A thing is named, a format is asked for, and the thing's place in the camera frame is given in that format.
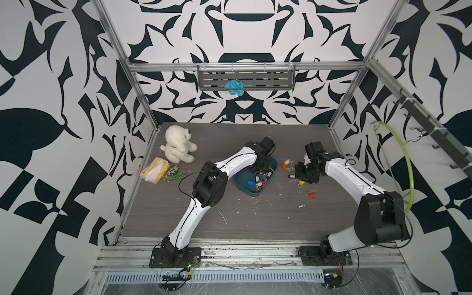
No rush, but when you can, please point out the teal storage box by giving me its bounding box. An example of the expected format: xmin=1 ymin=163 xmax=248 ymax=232
xmin=233 ymin=157 xmax=278 ymax=197

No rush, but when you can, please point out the green tag key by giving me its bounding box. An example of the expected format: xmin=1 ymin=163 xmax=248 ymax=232
xmin=164 ymin=165 xmax=188 ymax=183

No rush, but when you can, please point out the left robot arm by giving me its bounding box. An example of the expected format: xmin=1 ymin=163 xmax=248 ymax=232
xmin=161 ymin=137 xmax=275 ymax=263

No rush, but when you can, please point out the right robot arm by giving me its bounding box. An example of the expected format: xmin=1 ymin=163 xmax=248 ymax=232
xmin=294 ymin=141 xmax=413 ymax=255

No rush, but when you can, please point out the teal scrunchie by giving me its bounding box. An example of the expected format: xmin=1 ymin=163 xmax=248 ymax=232
xmin=224 ymin=79 xmax=245 ymax=97

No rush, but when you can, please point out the white teddy bear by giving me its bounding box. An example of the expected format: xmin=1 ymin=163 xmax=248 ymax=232
xmin=160 ymin=125 xmax=198 ymax=164

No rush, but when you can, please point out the green hoop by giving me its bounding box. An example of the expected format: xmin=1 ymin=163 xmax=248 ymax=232
xmin=370 ymin=120 xmax=417 ymax=213

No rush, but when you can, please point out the yellow tissue pack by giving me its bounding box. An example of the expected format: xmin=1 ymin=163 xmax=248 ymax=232
xmin=140 ymin=157 xmax=170 ymax=184

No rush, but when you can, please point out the grey slotted wall shelf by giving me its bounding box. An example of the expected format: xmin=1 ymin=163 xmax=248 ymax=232
xmin=197 ymin=64 xmax=296 ymax=91

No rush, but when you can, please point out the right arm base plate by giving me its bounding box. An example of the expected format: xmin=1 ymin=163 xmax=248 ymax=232
xmin=297 ymin=241 xmax=353 ymax=266

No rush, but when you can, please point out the dark wall hook rail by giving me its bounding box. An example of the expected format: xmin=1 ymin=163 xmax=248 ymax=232
xmin=396 ymin=88 xmax=472 ymax=178

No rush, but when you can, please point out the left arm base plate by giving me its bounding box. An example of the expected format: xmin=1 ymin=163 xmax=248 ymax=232
xmin=149 ymin=247 xmax=202 ymax=269

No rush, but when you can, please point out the white cable duct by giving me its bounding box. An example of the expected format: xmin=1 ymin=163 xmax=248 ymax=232
xmin=105 ymin=269 xmax=324 ymax=284

